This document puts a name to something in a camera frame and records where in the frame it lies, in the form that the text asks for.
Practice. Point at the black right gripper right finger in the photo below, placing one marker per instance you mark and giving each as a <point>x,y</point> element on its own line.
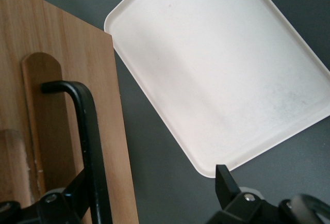
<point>229,195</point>

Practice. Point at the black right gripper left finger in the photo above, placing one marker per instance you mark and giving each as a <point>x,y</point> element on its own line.
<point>69,203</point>

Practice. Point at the cream plastic tray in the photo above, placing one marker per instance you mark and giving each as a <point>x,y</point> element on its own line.
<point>219,66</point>

